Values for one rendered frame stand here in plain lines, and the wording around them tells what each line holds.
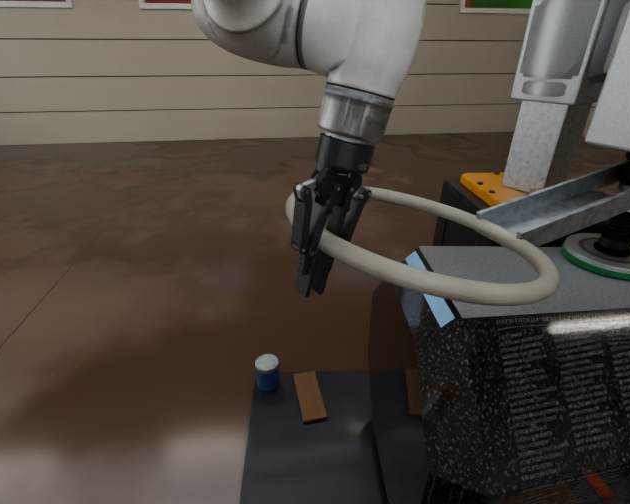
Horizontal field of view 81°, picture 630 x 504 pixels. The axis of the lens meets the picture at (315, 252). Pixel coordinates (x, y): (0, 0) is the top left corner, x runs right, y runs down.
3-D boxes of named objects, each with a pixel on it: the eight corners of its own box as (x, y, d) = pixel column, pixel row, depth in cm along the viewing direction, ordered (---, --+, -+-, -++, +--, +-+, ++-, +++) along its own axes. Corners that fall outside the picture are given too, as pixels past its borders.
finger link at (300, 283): (319, 256, 54) (315, 256, 53) (308, 297, 56) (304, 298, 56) (307, 247, 56) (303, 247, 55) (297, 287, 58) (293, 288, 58)
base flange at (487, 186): (457, 180, 191) (458, 171, 189) (549, 179, 193) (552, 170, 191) (503, 217, 148) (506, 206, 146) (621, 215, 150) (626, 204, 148)
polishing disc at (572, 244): (602, 276, 90) (604, 272, 90) (547, 237, 109) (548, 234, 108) (683, 272, 92) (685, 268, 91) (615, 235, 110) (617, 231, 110)
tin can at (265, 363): (264, 395, 160) (262, 374, 154) (253, 381, 167) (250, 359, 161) (283, 385, 165) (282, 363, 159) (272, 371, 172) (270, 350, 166)
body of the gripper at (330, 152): (343, 140, 44) (325, 214, 47) (389, 148, 49) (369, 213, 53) (306, 127, 49) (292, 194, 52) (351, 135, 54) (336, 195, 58)
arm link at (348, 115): (409, 105, 47) (394, 152, 49) (360, 94, 53) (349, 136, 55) (359, 90, 41) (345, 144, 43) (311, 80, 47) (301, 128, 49)
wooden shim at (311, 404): (293, 376, 169) (293, 374, 169) (314, 372, 171) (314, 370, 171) (303, 423, 148) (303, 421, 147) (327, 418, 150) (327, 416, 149)
